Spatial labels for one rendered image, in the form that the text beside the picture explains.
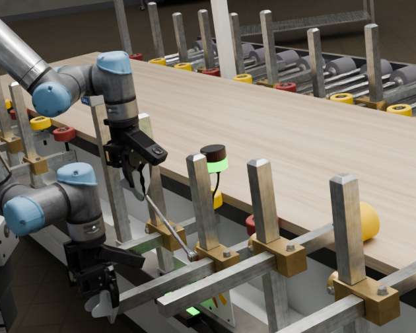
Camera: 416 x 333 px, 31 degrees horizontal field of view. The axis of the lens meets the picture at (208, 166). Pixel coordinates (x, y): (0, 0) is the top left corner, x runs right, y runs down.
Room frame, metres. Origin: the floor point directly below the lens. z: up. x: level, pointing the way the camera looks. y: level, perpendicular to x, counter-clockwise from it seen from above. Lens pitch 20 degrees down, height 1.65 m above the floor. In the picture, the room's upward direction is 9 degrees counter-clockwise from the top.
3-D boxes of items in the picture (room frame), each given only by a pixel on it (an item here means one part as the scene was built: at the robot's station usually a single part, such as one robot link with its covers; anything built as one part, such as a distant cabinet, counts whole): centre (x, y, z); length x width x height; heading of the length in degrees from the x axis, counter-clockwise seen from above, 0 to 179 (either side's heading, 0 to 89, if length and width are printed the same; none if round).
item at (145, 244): (1.78, 0.19, 0.83); 0.43 x 0.03 x 0.04; 120
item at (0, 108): (2.93, 0.77, 0.93); 0.03 x 0.03 x 0.48; 30
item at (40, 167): (2.70, 0.64, 0.81); 0.13 x 0.06 x 0.05; 30
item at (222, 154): (1.66, -0.02, 1.09); 0.06 x 0.06 x 0.02
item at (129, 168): (1.70, 0.18, 1.07); 0.05 x 0.02 x 0.09; 140
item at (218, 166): (1.66, -0.02, 1.07); 0.06 x 0.06 x 0.02
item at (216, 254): (1.62, 0.01, 0.85); 0.13 x 0.06 x 0.05; 30
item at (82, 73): (1.73, 0.28, 1.29); 0.11 x 0.11 x 0.08; 77
